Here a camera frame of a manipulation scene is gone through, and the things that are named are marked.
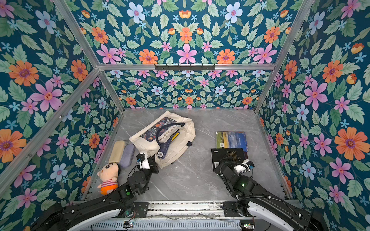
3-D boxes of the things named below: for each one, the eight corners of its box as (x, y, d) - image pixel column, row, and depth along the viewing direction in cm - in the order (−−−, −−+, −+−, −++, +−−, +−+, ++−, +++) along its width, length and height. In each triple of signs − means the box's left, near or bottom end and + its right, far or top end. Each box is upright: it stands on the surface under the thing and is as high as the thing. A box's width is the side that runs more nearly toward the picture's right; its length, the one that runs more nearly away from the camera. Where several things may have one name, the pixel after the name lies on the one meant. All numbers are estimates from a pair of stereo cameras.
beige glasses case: (111, 164, 92) (107, 161, 89) (117, 144, 102) (114, 141, 98) (122, 163, 93) (119, 160, 89) (127, 143, 102) (125, 140, 99)
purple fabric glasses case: (117, 167, 90) (116, 165, 88) (125, 145, 99) (124, 144, 97) (130, 167, 90) (128, 165, 88) (136, 145, 99) (135, 144, 97)
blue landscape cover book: (217, 151, 97) (217, 148, 94) (215, 134, 106) (215, 131, 103) (248, 151, 97) (250, 148, 94) (243, 134, 106) (245, 131, 103)
